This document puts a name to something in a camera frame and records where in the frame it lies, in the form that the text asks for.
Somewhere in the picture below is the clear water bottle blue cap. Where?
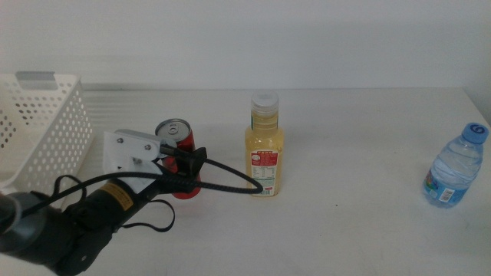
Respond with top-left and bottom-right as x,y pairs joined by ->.
421,122 -> 490,209

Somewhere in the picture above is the white perforated plastic basket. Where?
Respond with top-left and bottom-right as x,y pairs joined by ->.
0,71 -> 95,210

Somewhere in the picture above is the thin black left wrist cable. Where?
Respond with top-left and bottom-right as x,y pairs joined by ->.
53,175 -> 176,233

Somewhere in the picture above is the red cola can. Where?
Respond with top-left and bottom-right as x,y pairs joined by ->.
154,117 -> 203,200

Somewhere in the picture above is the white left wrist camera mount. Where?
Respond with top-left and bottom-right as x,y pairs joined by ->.
102,129 -> 178,192

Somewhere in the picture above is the yellow juice bottle white cap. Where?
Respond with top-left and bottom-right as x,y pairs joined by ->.
244,90 -> 285,198

